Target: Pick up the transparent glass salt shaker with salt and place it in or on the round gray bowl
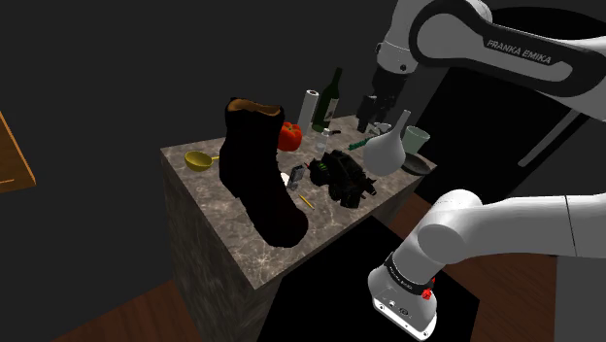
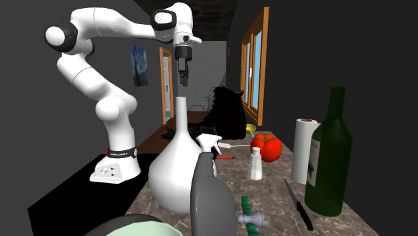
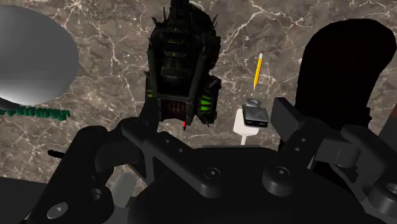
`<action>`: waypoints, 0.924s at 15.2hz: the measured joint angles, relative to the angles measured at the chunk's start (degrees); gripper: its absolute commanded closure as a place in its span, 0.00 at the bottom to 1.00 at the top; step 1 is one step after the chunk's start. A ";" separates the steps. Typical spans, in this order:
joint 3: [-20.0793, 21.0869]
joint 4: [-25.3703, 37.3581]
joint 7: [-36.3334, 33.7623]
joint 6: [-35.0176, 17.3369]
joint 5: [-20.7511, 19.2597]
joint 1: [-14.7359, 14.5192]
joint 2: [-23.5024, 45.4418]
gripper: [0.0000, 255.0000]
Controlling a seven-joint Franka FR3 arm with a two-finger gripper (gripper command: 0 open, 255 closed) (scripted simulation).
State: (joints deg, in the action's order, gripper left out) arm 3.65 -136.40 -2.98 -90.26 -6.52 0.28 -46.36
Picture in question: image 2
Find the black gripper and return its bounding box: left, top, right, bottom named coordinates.
left=174, top=46, right=194, bottom=88

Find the wooden framed door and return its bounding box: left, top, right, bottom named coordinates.
left=159, top=46, right=175, bottom=125

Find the blue night sky painting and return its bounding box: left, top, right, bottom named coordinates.
left=129, top=44, right=149, bottom=89

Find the black jagged object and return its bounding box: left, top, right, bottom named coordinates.
left=161, top=125, right=179, bottom=141

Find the black boot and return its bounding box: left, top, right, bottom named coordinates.
left=195, top=85, right=248, bottom=141

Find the wooden framed window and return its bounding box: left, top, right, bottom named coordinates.
left=240, top=6, right=271, bottom=127

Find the white spatula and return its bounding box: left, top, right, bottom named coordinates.
left=217, top=141, right=253, bottom=150

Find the white long-necked vase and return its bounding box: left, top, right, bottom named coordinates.
left=148, top=97, right=218, bottom=215

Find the red tomato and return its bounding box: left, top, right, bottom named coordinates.
left=250, top=133, right=283, bottom=164

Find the clear salt shaker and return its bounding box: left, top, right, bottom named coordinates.
left=247, top=146, right=264, bottom=182

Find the grey spray bottle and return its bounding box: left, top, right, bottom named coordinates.
left=190, top=133, right=238, bottom=236

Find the white paper towel roll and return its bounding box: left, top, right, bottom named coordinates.
left=291, top=118, right=323, bottom=186

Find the green comb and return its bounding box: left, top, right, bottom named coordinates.
left=240, top=196, right=261, bottom=236

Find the pale grey chess pawn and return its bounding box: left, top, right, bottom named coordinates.
left=235, top=211, right=266, bottom=228

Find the pale green bowl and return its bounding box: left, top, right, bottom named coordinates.
left=82, top=213, right=184, bottom=236

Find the black robot stand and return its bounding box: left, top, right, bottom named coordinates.
left=27, top=152, right=161, bottom=236

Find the dark green wine bottle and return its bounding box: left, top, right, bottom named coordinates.
left=303, top=86, right=354, bottom=217

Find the black kitchen knife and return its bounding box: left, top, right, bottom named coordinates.
left=283, top=177, right=315, bottom=232

